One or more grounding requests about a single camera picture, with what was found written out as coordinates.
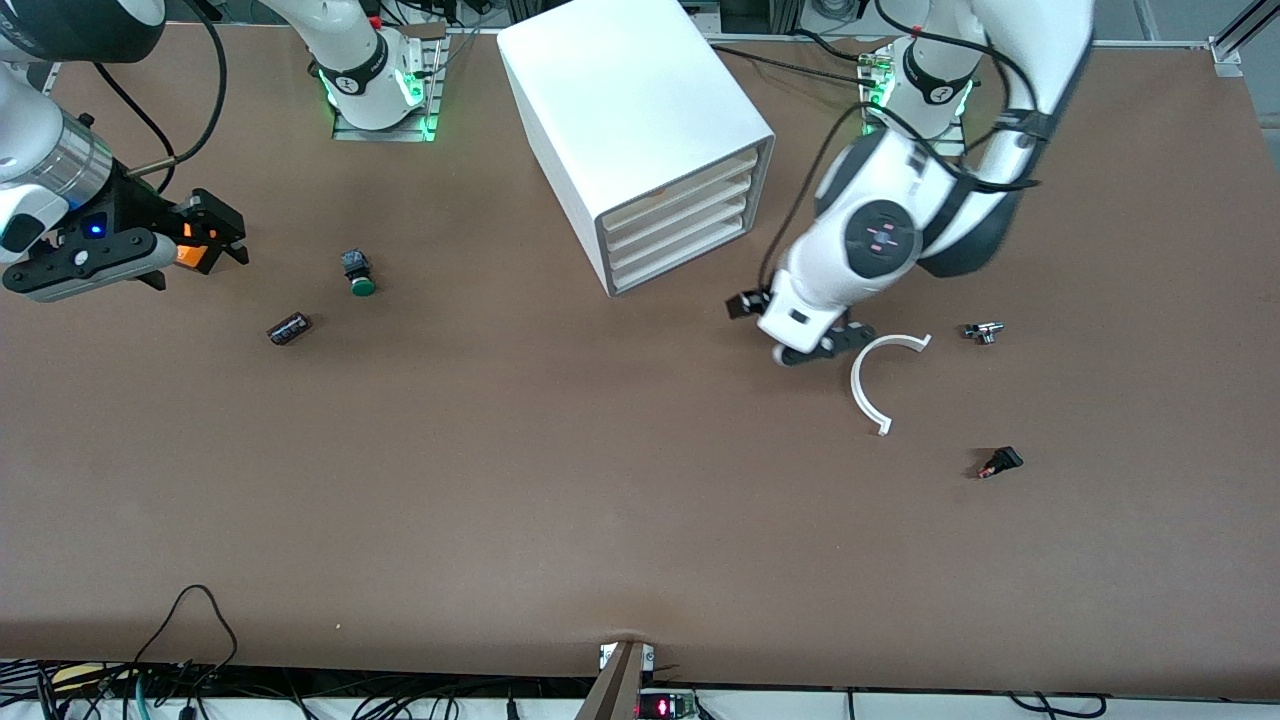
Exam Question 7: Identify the green mushroom push button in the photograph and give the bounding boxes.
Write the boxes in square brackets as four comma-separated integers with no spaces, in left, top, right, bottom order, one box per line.
[340,248,378,299]

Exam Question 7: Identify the aluminium frame rail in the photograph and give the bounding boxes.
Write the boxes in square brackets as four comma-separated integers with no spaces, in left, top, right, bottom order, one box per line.
[1208,0,1280,79]

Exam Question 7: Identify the white plastic drawer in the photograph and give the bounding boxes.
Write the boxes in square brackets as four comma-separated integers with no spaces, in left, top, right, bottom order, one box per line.
[607,187,767,277]
[607,204,768,293]
[607,153,766,243]
[607,170,766,260]

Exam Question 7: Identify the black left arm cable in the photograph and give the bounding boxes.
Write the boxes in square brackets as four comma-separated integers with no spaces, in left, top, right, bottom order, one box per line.
[760,0,1046,296]

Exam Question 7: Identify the white drawer cabinet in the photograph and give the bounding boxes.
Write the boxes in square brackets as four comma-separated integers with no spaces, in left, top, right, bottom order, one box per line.
[497,0,778,299]

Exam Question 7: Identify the orange button enclosure box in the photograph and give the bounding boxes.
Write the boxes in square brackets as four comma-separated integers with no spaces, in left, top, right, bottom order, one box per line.
[172,222,219,277]

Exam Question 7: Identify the white curved plastic piece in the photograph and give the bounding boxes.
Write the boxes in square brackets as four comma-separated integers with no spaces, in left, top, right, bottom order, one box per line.
[850,333,933,437]

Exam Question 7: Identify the red LED display device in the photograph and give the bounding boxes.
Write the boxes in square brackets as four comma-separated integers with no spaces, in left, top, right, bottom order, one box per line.
[636,690,698,720]

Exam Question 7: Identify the black looped cable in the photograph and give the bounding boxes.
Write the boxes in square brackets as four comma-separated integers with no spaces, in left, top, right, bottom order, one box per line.
[133,584,239,673]

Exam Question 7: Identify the black table cable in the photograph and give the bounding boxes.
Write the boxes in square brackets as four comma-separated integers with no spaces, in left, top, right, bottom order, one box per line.
[708,30,881,91]

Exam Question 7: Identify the grey left arm base plate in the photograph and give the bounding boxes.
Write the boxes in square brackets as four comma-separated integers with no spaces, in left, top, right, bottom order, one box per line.
[860,50,969,157]

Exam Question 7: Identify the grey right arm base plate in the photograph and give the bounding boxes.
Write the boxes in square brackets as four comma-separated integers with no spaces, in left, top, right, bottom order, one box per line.
[332,22,446,143]

